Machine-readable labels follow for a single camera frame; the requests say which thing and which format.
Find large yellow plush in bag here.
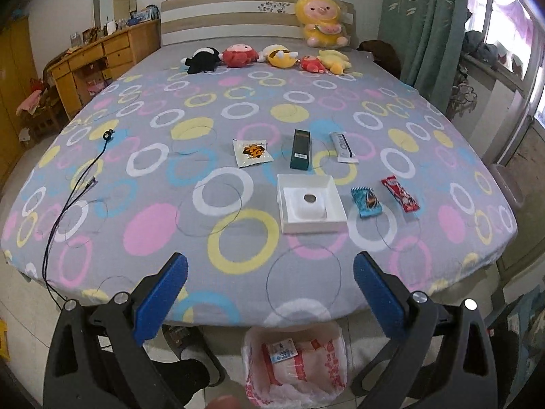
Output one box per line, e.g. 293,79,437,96
296,0,354,48

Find white and yellow plush toy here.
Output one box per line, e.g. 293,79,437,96
260,44,299,69

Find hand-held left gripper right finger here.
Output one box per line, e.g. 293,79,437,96
350,251,499,409

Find slipper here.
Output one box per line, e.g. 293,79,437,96
162,324,226,386

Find blue candy wrapper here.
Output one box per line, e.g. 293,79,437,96
350,186,383,219

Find grey speckled snack wrapper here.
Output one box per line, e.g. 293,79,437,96
330,131,359,164

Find window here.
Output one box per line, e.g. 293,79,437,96
466,0,545,124

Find wooden chair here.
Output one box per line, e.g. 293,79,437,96
17,79,62,146

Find metal flower-shaped rack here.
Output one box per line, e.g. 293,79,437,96
453,68,480,120

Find dark green carton box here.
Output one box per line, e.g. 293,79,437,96
290,129,313,170

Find small red plush toy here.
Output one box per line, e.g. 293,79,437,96
300,55,326,73

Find black and white plush toy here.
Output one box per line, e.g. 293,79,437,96
180,48,222,75

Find red round plush toy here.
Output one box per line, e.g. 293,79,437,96
220,44,260,68

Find green patterned curtain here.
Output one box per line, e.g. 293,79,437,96
378,0,471,90

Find red candy wrapper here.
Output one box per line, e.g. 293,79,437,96
380,177,420,214

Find white cardboard box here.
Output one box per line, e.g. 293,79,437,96
277,173,347,235

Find white and orange snack packet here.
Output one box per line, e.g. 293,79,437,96
232,138,274,168

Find black cable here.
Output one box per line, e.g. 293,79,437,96
43,130,118,307

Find blue picture frame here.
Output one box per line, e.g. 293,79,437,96
130,6,160,24

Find bed with circle-patterned sheet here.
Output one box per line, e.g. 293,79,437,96
0,45,518,329

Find dark brown chair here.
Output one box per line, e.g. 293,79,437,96
357,40,402,78

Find grey-blue cloth pile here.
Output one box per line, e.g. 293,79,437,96
464,30,512,64

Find yellow duck plush toy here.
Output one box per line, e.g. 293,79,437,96
318,49,353,74

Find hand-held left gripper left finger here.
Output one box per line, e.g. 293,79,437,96
44,252,190,409

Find wooden desk with drawers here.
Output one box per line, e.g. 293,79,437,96
45,19,161,120

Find pink cloth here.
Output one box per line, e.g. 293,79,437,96
17,91,45,116

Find yellow wooden wardrobe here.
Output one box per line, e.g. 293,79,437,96
0,15,39,175

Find person's foot in black sock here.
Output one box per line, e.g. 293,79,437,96
147,358,211,409

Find striped wooden headboard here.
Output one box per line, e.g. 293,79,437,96
160,0,356,47

